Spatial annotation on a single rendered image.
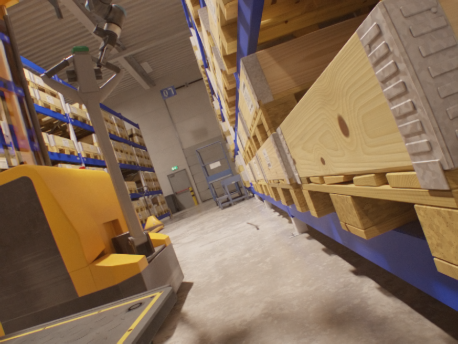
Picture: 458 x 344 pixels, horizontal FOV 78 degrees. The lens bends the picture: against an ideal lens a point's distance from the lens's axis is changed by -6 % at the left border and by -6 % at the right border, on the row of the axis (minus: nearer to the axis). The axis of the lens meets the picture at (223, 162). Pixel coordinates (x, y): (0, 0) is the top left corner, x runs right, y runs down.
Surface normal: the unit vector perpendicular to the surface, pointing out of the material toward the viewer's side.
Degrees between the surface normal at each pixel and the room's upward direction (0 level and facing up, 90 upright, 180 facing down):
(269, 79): 90
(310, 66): 90
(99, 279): 90
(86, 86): 106
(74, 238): 90
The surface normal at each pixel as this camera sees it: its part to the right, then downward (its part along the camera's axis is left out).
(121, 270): 0.63, -0.30
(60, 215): -0.04, -0.06
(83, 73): 0.64, 0.00
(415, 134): -0.93, 0.36
